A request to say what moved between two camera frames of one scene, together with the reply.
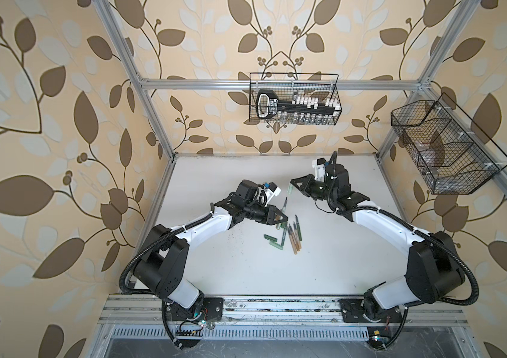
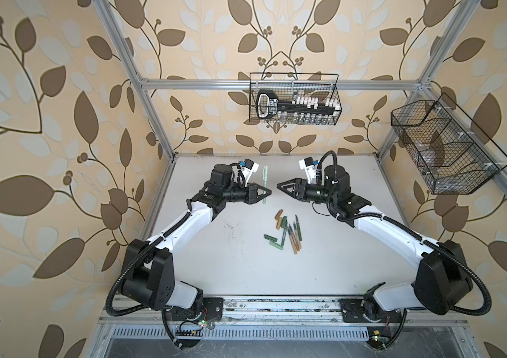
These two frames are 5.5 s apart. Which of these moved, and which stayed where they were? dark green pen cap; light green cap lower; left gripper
Moved: left gripper
Stayed: dark green pen cap; light green cap lower
